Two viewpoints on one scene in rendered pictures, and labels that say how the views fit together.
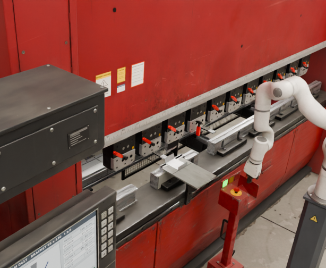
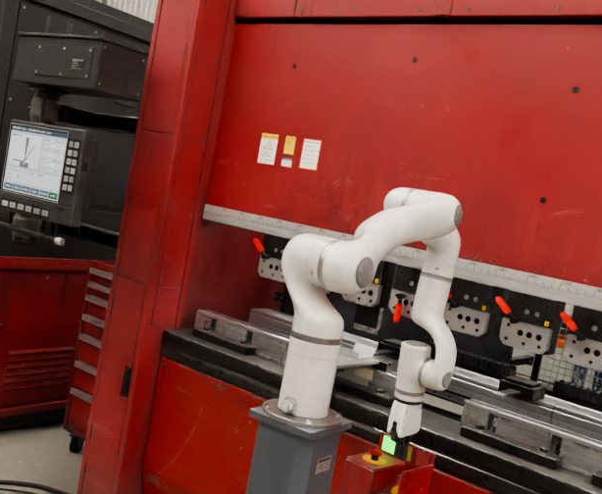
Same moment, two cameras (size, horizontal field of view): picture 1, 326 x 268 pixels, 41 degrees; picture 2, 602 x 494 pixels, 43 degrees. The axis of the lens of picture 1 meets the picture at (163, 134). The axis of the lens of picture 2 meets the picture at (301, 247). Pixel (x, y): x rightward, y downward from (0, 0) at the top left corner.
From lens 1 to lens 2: 338 cm
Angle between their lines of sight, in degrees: 86
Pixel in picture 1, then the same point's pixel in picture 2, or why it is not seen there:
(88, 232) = (60, 150)
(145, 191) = not seen: hidden behind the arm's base
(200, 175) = not seen: hidden behind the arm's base
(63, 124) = (71, 48)
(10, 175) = (40, 65)
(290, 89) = (394, 196)
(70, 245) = (48, 148)
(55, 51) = (175, 56)
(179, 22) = (383, 105)
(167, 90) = (352, 201)
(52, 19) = (178, 30)
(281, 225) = not seen: outside the picture
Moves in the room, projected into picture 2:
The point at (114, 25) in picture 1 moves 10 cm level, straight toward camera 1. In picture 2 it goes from (291, 83) to (266, 77)
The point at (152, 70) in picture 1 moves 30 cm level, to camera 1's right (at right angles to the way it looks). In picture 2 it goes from (330, 159) to (336, 155)
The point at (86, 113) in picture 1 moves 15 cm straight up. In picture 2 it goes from (84, 49) to (91, 8)
